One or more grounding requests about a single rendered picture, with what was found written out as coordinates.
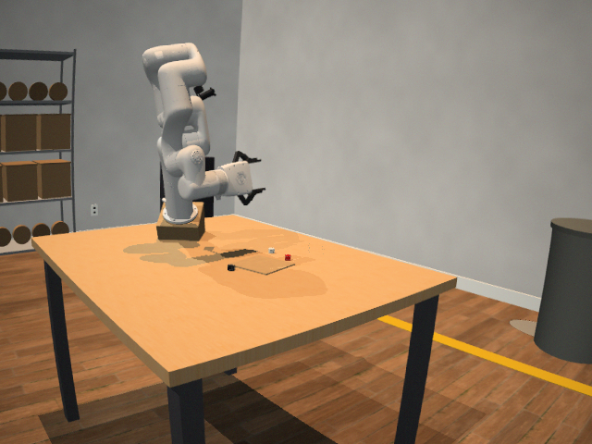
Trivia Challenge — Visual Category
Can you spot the brown mat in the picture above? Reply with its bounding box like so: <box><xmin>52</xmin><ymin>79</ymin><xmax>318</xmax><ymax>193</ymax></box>
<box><xmin>229</xmin><ymin>255</ymin><xmax>295</xmax><ymax>275</ymax></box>

